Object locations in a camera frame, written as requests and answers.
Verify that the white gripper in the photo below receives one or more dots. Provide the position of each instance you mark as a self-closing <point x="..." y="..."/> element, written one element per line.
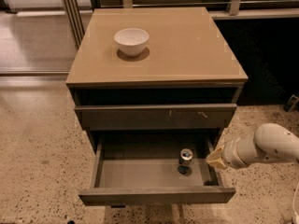
<point x="231" y="156"/>

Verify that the redbull can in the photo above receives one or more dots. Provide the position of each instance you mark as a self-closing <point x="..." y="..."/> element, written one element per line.
<point x="185" y="156"/>

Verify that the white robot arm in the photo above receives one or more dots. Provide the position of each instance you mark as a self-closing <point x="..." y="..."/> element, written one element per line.
<point x="271" y="143"/>

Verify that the closed top drawer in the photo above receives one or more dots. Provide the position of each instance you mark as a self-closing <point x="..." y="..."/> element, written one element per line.
<point x="154" y="117"/>

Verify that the open middle drawer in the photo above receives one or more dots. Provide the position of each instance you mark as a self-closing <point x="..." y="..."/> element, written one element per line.
<point x="141" y="172"/>

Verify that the brown drawer cabinet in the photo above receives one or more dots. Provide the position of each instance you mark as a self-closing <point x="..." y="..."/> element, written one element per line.
<point x="186" y="62"/>

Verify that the small dark floor object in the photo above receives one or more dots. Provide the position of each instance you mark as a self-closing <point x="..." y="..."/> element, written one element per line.
<point x="292" y="103"/>

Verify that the white ceramic bowl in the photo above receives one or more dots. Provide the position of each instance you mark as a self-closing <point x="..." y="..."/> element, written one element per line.
<point x="131" y="41"/>

